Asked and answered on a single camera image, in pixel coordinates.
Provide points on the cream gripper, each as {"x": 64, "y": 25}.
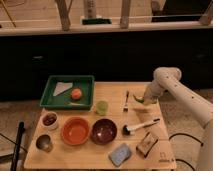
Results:
{"x": 149, "y": 99}

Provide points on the green pepper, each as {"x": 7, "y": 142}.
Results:
{"x": 139, "y": 99}

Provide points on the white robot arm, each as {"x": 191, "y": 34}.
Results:
{"x": 168, "y": 78}

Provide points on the purple bowl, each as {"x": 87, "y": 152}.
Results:
{"x": 103, "y": 131}

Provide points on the orange bowl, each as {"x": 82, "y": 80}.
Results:
{"x": 75, "y": 131}

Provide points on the silver fork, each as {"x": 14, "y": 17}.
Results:
{"x": 125, "y": 108}

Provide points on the brown wooden block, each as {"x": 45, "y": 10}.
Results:
{"x": 147, "y": 143}

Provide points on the green plastic cup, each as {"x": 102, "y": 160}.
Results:
{"x": 102, "y": 107}

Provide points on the blue sponge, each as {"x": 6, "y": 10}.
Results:
{"x": 120, "y": 154}

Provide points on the orange fruit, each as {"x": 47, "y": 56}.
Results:
{"x": 76, "y": 94}

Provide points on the green plastic tray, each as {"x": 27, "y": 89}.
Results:
{"x": 63, "y": 100}

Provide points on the white cloth piece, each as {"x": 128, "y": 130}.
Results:
{"x": 62, "y": 87}

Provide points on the green board on shelf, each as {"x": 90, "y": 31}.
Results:
{"x": 96, "y": 21}

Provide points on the silver metal cup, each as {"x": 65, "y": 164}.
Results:
{"x": 44, "y": 143}

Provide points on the black pole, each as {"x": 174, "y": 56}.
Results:
{"x": 15, "y": 156}

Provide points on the white handled brush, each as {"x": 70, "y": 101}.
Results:
{"x": 129, "y": 129}

